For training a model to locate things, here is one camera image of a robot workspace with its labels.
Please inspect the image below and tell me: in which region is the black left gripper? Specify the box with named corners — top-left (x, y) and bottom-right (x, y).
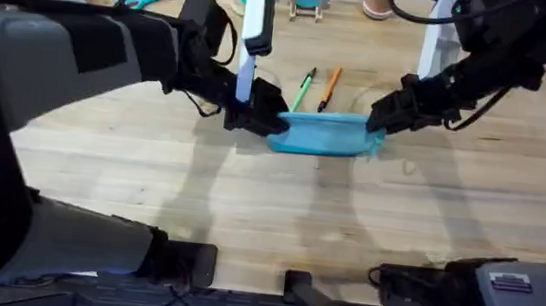
top-left (157, 15), bottom-right (300, 139)

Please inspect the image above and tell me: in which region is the blue soft zip bag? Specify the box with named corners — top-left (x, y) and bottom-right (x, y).
top-left (264, 103), bottom-right (389, 165)

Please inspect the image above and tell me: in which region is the green pen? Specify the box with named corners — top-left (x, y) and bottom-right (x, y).
top-left (288, 65), bottom-right (318, 116)

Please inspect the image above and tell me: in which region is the orange pen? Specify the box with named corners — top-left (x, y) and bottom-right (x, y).
top-left (316, 64), bottom-right (345, 116)

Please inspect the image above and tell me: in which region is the left wrist upright plate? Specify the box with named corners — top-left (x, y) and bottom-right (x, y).
top-left (234, 0), bottom-right (279, 106)

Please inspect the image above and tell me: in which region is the wrist upright plate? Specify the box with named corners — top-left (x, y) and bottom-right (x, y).
top-left (416, 0), bottom-right (466, 84)
top-left (234, 0), bottom-right (279, 106)

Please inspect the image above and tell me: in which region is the right wrist upright plate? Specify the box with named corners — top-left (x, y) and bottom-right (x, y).
top-left (416, 0), bottom-right (466, 84)

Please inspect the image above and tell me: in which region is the pale pink cup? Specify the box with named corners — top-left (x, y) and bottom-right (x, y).
top-left (359, 0), bottom-right (400, 23)

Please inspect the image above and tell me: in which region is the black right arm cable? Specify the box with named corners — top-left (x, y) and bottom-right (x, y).
top-left (384, 0), bottom-right (536, 36)

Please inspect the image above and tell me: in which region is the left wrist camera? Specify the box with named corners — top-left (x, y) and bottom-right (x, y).
top-left (173, 0), bottom-right (242, 68)

